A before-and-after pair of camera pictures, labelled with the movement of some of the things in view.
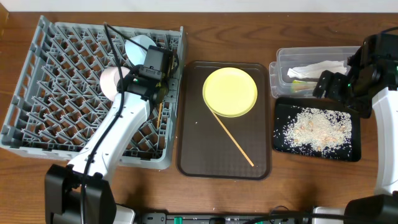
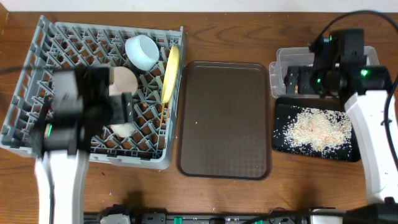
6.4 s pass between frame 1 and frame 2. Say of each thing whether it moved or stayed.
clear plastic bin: stayed
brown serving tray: stayed
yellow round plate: moved
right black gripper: moved
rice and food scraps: stayed
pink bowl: stayed
